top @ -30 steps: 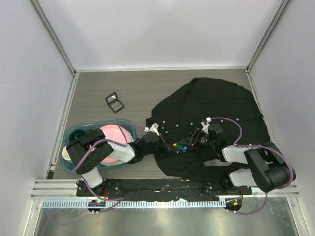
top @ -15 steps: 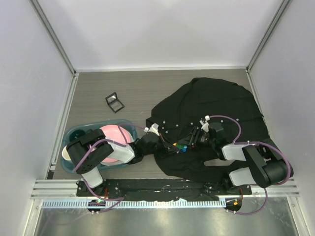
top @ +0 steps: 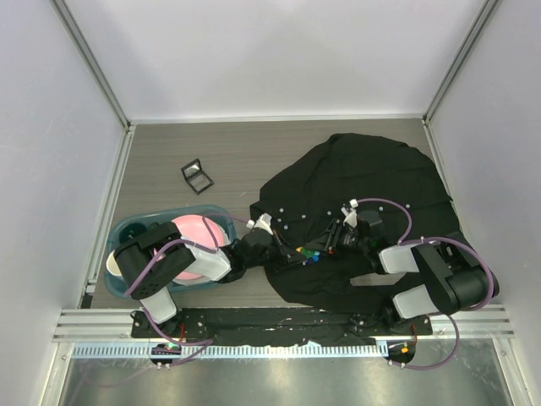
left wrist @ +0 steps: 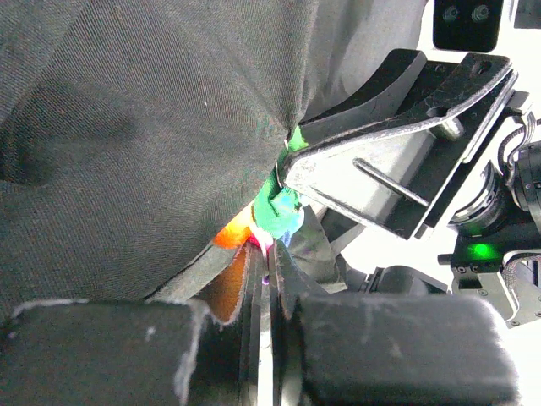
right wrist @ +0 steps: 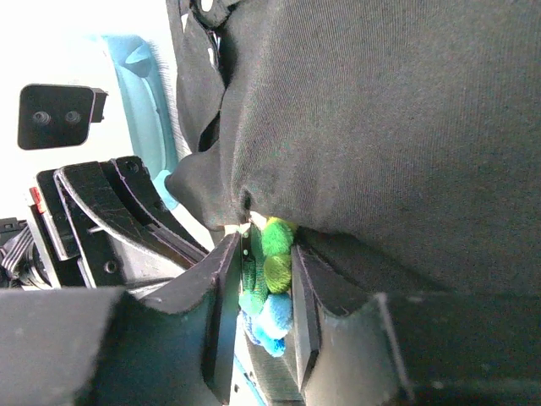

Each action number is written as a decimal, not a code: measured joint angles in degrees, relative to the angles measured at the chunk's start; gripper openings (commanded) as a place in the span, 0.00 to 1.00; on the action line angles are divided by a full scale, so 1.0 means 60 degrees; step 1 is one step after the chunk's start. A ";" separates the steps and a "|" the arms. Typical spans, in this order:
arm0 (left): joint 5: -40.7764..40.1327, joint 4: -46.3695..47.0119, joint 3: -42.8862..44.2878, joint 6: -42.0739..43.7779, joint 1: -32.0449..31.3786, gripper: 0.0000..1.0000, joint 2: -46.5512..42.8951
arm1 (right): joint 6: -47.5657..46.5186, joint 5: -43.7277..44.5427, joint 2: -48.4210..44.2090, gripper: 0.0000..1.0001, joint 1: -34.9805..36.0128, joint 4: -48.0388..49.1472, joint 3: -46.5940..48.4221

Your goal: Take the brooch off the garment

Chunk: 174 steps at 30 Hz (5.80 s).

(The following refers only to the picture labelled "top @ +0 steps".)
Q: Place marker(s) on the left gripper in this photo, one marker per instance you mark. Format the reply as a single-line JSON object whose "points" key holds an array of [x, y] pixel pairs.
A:
{"points": [[286, 254]]}

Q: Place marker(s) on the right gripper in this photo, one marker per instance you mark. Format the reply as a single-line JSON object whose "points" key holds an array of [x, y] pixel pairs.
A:
{"points": [[325, 243]]}

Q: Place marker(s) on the rainbow flower brooch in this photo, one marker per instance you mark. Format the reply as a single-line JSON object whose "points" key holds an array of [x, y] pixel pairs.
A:
{"points": [[309, 256]]}

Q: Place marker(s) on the black button shirt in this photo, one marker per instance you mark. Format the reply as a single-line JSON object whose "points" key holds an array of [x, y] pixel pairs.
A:
{"points": [[390, 177]]}

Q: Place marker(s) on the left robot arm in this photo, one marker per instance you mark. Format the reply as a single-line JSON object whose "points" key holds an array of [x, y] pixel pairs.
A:
{"points": [[160, 310]]}

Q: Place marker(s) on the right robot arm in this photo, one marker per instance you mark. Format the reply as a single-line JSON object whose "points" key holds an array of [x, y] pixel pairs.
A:
{"points": [[452, 277]]}

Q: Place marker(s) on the pink plate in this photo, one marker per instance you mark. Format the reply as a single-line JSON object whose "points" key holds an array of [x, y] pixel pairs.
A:
{"points": [[207, 267]]}

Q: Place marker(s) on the black folding mirror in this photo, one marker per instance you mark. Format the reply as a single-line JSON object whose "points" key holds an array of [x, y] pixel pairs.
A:
{"points": [[196, 177]]}

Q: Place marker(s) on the dark green mug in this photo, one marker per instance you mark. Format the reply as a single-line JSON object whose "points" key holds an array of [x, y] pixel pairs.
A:
{"points": [[137, 230]]}

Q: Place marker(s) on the blue plastic bin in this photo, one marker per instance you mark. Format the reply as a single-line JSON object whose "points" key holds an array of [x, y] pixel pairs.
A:
{"points": [[148, 268]]}

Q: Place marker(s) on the light blue mug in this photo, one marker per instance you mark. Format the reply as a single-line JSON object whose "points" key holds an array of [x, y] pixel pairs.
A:
{"points": [[113, 267]]}

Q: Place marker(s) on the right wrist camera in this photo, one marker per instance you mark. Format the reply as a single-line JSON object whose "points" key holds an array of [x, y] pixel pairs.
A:
{"points": [[349, 211]]}

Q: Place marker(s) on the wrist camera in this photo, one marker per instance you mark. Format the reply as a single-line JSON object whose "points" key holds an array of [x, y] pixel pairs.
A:
{"points": [[349, 211], [263, 222]]}

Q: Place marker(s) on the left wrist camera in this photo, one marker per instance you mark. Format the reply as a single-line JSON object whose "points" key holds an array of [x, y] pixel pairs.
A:
{"points": [[263, 222]]}

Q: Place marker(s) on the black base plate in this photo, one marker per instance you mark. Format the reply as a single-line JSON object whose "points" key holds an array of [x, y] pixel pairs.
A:
{"points": [[276, 327]]}

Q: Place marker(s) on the white cable duct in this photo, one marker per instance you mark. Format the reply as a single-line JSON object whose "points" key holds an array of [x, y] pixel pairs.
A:
{"points": [[165, 351]]}

